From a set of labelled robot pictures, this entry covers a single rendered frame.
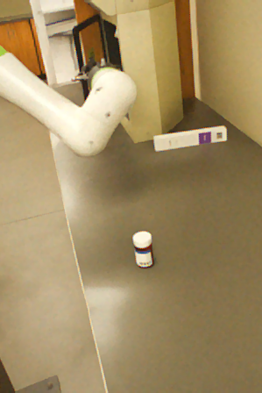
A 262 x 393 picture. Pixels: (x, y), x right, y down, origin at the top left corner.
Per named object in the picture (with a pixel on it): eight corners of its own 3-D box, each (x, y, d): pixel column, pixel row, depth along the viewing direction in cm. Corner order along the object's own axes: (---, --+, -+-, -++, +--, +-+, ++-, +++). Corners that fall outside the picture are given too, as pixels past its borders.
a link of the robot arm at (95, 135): (-2, 49, 98) (21, 56, 109) (-22, 89, 102) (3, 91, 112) (109, 129, 94) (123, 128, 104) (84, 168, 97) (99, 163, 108)
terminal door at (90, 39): (113, 106, 173) (99, 12, 152) (93, 136, 148) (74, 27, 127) (111, 106, 173) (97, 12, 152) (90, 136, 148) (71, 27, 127)
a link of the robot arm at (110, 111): (151, 90, 94) (113, 67, 89) (123, 133, 97) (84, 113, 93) (136, 77, 106) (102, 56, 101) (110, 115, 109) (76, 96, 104)
